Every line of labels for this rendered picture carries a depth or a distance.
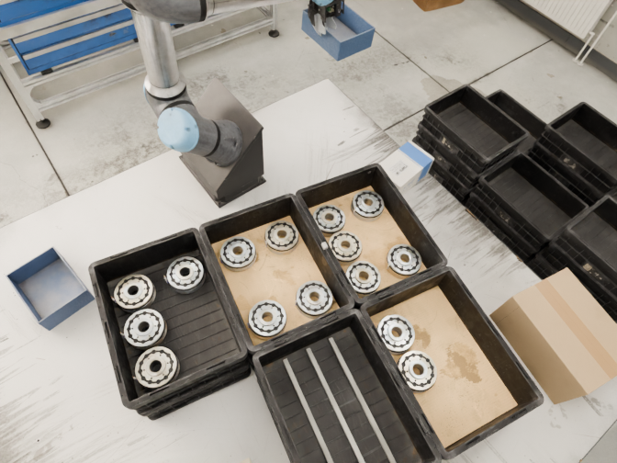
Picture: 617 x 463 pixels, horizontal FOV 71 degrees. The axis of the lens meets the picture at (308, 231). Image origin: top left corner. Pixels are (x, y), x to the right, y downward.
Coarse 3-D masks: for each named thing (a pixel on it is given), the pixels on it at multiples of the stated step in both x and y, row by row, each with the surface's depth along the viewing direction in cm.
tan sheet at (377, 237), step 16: (384, 208) 141; (352, 224) 137; (368, 224) 137; (384, 224) 138; (368, 240) 134; (384, 240) 135; (400, 240) 135; (368, 256) 131; (384, 256) 132; (384, 272) 129
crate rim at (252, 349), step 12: (264, 204) 128; (228, 216) 124; (204, 228) 122; (312, 228) 124; (204, 240) 119; (324, 252) 120; (216, 264) 116; (336, 276) 118; (228, 288) 113; (228, 300) 111; (348, 300) 113; (336, 312) 111; (240, 324) 108; (312, 324) 109; (276, 336) 107; (288, 336) 107; (252, 348) 105
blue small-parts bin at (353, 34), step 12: (348, 12) 147; (336, 24) 151; (348, 24) 150; (360, 24) 145; (312, 36) 145; (324, 36) 140; (336, 36) 147; (348, 36) 148; (360, 36) 139; (372, 36) 142; (324, 48) 143; (336, 48) 138; (348, 48) 139; (360, 48) 143; (336, 60) 141
